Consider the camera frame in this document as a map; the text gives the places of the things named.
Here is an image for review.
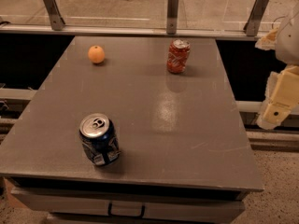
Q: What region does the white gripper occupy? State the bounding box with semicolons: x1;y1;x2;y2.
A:
255;3;299;130

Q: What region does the orange fruit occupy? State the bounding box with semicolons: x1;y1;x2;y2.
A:
88;46;105;63

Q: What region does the metal bracket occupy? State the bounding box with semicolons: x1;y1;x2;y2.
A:
43;0;65;31
166;0;179;35
244;0;269;36

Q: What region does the orange soda can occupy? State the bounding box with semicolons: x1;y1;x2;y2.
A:
166;39;191;74

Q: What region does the right metal bracket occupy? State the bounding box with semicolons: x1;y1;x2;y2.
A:
244;0;269;36

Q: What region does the middle metal bracket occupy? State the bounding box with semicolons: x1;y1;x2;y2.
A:
166;0;179;35

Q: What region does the metal window rail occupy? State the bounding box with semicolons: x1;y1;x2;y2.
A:
0;23;266;41

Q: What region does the left metal bracket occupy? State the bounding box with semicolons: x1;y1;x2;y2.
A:
43;0;65;31

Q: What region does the grey drawer with black handle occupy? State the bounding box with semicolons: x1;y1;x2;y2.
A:
11;187;245;224

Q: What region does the blue pepsi can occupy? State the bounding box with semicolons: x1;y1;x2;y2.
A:
79;113;121;166

